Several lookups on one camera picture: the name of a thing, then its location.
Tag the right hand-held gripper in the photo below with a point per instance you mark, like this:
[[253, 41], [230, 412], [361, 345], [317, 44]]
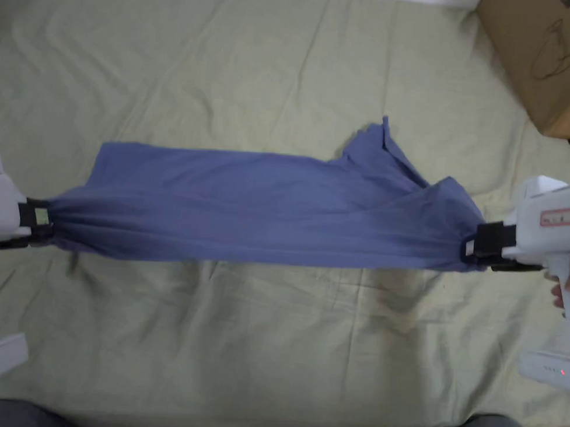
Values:
[[541, 236]]

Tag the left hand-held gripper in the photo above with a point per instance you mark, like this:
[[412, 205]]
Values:
[[2, 208]]

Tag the blue shirt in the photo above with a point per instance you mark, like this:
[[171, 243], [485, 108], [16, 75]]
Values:
[[266, 208]]

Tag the person's right hand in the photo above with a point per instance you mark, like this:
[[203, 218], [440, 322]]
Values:
[[556, 295]]

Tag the white power bank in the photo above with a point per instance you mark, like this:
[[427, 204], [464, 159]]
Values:
[[545, 369]]

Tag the white flat box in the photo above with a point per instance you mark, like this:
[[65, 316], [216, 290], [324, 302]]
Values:
[[2, 357]]

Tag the person's legs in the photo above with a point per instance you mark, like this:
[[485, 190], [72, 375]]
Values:
[[16, 416]]

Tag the brown cardboard carton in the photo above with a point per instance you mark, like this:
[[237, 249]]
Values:
[[529, 44]]

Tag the bed with pale green sheet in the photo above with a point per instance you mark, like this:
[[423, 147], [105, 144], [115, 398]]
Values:
[[225, 57]]

